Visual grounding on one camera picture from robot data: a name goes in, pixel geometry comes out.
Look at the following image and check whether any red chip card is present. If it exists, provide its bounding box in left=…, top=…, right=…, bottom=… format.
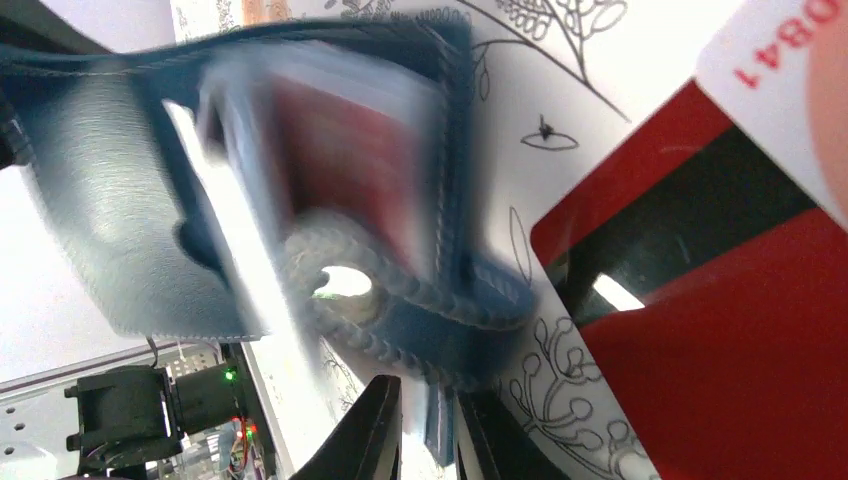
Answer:
left=274, top=76, right=434, bottom=275

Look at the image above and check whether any white card red circle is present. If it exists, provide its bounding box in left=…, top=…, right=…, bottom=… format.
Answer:
left=694, top=1, right=847, bottom=227

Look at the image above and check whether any navy blue card holder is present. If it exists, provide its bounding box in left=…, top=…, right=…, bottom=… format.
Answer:
left=1, top=15, right=535, bottom=466

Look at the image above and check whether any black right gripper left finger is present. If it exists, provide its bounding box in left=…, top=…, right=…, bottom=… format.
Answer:
left=292, top=375, right=401, bottom=479

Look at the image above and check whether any floral patterned table cloth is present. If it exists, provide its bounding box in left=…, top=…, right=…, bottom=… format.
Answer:
left=291, top=1, right=738, bottom=479

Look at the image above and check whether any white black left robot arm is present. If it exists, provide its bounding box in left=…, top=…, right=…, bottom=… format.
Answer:
left=64, top=364, right=248, bottom=475

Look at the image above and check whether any red card pile centre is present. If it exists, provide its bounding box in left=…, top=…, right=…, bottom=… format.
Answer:
left=531, top=82, right=847, bottom=479

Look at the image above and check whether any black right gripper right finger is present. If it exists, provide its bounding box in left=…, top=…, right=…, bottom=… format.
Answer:
left=457, top=391, right=569, bottom=480

